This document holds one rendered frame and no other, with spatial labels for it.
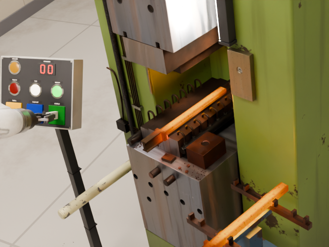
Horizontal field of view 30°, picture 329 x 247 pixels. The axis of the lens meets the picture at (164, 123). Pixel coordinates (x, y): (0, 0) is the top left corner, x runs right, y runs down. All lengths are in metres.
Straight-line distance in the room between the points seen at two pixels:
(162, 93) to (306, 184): 0.69
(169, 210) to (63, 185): 1.45
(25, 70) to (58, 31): 3.12
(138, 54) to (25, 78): 0.60
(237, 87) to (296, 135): 0.25
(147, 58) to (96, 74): 2.73
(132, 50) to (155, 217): 0.74
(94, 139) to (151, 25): 2.15
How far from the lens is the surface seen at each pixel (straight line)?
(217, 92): 2.42
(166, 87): 2.48
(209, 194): 2.22
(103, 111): 4.33
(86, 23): 5.68
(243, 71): 1.98
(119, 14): 2.11
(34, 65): 2.52
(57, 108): 2.47
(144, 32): 2.04
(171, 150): 2.27
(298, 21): 1.83
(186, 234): 2.42
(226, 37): 1.94
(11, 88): 2.58
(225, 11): 1.89
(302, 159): 2.10
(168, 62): 2.05
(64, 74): 2.45
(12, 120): 2.14
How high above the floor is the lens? 2.29
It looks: 34 degrees down
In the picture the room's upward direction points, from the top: 10 degrees counter-clockwise
